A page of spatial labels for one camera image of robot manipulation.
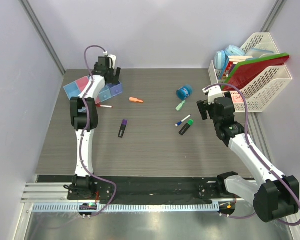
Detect purple plastic drawer box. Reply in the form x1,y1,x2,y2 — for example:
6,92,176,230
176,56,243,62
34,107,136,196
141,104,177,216
106,81,123,98

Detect light blue drawer box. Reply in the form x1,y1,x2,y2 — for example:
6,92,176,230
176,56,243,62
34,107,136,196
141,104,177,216
63,81,81,100
98,85,112,103

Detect blue whiteboard marker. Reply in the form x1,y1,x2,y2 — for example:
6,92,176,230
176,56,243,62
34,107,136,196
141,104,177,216
175,114,191,127

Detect pink plastic drawer box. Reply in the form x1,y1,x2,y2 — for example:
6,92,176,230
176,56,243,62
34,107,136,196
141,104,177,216
75,76,89,96

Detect red whiteboard marker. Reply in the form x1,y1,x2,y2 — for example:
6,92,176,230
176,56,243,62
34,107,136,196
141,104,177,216
96,104,113,109

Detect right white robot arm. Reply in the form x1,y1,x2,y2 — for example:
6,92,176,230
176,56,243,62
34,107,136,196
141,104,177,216
197,83,300,226

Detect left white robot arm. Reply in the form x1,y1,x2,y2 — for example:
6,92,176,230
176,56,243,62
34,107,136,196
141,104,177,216
64,54,119,200

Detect green capped black highlighter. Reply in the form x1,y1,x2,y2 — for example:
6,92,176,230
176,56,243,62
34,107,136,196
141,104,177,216
179,119,194,136

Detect pink eraser box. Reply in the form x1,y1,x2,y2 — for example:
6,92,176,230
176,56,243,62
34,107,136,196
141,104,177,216
231,92,244,104

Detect blue round tape dispenser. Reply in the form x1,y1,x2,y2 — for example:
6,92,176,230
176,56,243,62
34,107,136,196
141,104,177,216
176,84,193,101

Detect green plastic folder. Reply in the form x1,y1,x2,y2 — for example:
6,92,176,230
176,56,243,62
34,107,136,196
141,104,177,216
219,52,290,91

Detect red plastic folder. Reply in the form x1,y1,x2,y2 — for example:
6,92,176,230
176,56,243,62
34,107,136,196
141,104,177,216
221,55,291,92

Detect blue headphones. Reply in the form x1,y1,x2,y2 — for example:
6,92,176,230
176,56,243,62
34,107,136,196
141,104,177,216
213,45,246,70

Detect stack of books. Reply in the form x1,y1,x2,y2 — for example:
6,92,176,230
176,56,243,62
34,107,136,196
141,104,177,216
218,55,253,80

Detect purple capped black highlighter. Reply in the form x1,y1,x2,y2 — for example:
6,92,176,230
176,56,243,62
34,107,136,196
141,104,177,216
118,119,128,138

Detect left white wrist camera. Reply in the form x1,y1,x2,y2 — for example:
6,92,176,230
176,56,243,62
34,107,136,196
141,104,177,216
103,51,117,69

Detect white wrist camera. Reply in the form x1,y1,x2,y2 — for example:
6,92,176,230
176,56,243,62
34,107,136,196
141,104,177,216
202,85,224,105
103,51,117,69

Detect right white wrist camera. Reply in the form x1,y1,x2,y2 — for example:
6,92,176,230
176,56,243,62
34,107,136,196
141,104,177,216
202,85,224,105

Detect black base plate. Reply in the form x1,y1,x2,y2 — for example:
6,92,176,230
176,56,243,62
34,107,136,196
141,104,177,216
37,175,238,204

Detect aluminium rail frame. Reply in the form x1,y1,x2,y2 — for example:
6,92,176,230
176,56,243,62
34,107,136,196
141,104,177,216
16,176,300,240

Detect white slotted cable duct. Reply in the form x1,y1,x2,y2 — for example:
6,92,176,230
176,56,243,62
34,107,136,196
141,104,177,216
32,201,220,213

